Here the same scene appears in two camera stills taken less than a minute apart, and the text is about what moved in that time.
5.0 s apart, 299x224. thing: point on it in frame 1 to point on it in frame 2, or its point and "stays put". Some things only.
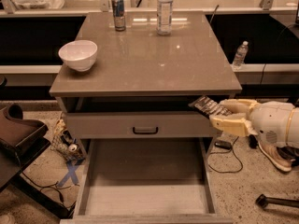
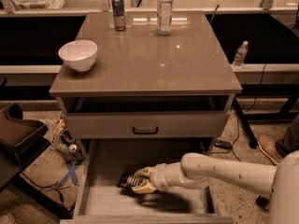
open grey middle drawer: x=146 y=181 stays put
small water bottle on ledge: x=241 y=54 stays put
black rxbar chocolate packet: x=207 y=107 to x=127 y=180
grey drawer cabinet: x=156 y=75 stays put
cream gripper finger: x=234 y=123 to x=144 y=188
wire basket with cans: x=64 y=144 stays put
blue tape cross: x=71 y=174 stays put
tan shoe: x=277 y=159 stays put
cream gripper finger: x=238 y=105 to x=145 y=172
